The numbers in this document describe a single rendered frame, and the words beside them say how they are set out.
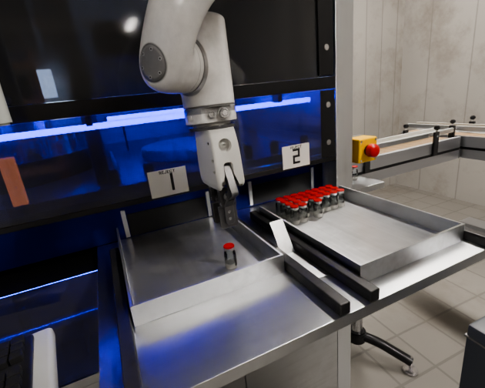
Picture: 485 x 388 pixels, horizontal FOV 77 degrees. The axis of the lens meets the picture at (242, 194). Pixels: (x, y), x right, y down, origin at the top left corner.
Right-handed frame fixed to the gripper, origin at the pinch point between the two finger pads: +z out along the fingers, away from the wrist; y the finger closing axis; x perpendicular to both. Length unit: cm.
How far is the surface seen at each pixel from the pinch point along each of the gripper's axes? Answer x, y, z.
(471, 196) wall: -284, 117, 87
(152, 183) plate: 9.0, 18.7, -4.2
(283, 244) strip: -11.1, -0.6, 9.3
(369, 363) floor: -68, 34, 98
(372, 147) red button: -52, 16, -2
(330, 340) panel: -39, 22, 62
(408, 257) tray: -26.4, -16.4, 10.5
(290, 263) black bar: -8.1, -7.7, 9.4
